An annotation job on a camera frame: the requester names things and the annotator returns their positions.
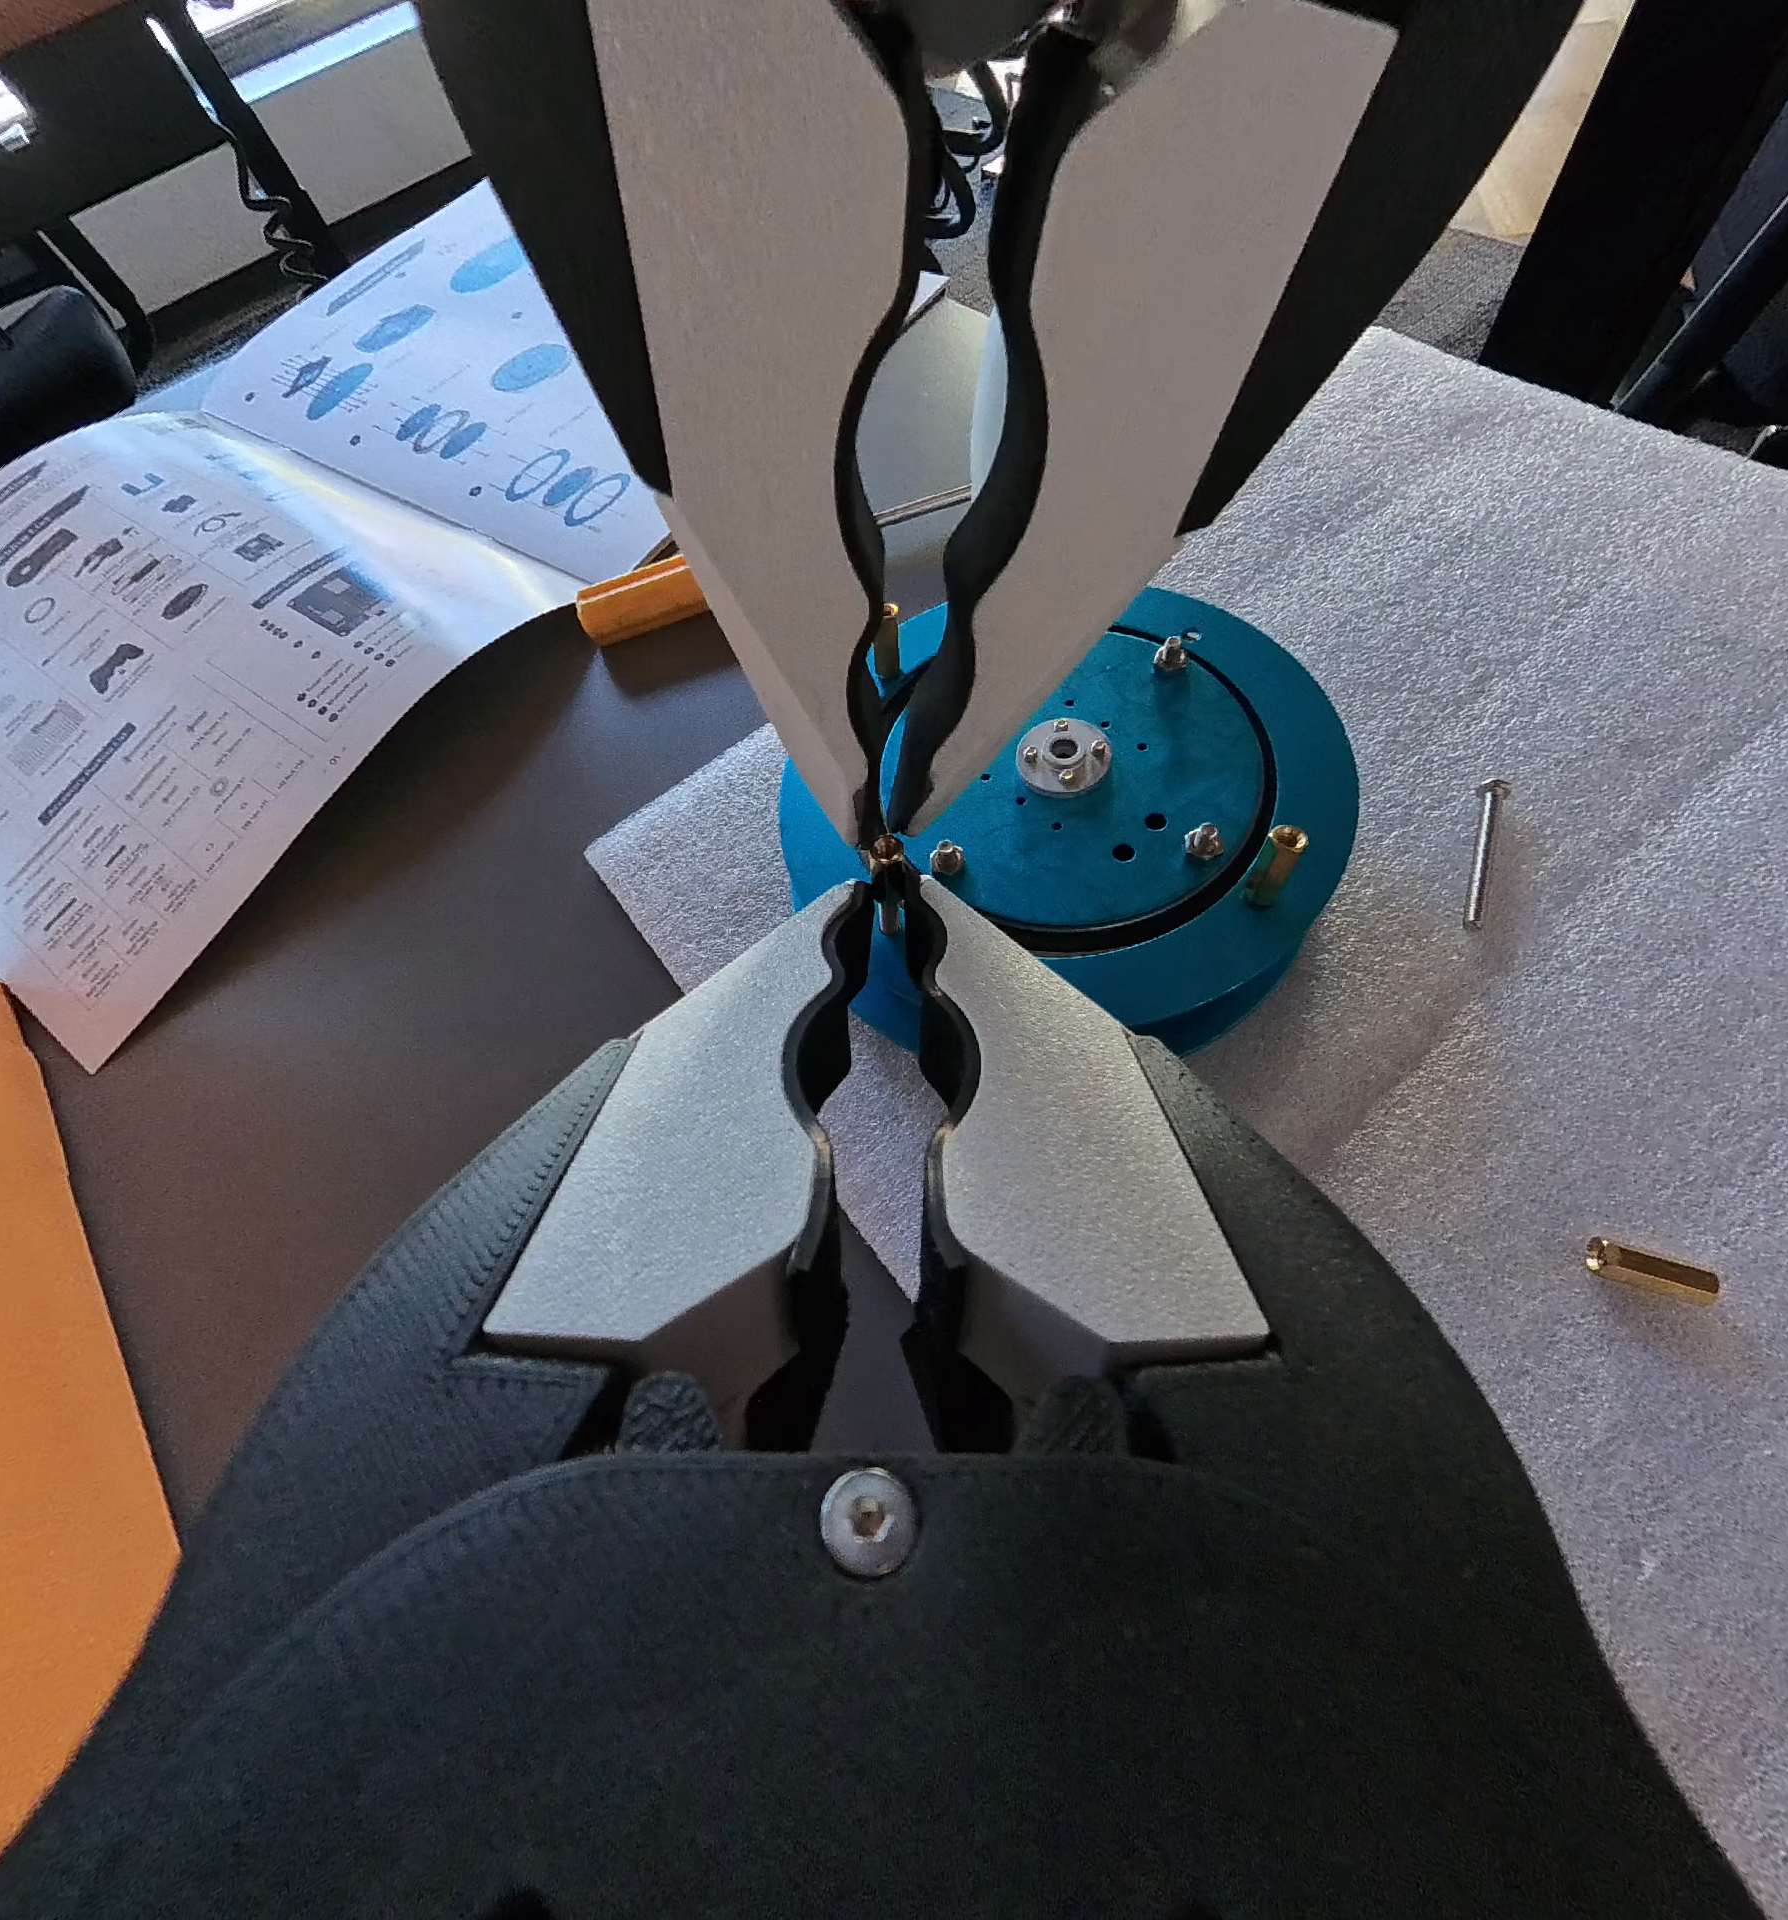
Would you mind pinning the orange cardboard box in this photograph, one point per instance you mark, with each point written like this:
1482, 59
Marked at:
25, 1351

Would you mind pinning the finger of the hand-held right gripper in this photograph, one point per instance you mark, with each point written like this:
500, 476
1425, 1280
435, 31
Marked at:
1179, 270
745, 300

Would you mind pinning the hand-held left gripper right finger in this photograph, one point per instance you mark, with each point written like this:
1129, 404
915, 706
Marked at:
1105, 1200

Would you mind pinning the blue metal turntable assembly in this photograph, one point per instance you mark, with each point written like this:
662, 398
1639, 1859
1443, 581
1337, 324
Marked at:
1135, 960

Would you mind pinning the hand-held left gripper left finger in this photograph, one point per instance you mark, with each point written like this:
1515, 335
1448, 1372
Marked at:
655, 1200

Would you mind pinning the black office chair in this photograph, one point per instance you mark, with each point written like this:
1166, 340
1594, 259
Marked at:
25, 391
1779, 300

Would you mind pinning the white foam sheet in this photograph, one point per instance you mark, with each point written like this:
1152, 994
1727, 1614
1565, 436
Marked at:
1585, 674

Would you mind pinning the black metal frame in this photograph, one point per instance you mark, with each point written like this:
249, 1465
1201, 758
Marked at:
1629, 180

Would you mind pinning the open instruction booklet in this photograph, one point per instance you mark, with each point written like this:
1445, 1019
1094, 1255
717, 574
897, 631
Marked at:
159, 720

